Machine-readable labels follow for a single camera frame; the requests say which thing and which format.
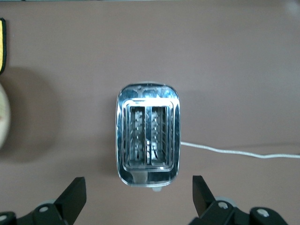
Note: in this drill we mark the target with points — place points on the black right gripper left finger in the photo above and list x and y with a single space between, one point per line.
70 199

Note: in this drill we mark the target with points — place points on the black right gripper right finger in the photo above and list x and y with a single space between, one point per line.
201 199

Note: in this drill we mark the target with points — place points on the grey round plate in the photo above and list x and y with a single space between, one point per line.
4 117

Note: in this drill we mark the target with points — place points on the shiny chrome two-slot toaster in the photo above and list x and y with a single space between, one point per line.
147 136

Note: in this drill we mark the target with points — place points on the yellow quilted oven mitt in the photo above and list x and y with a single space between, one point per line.
2 47

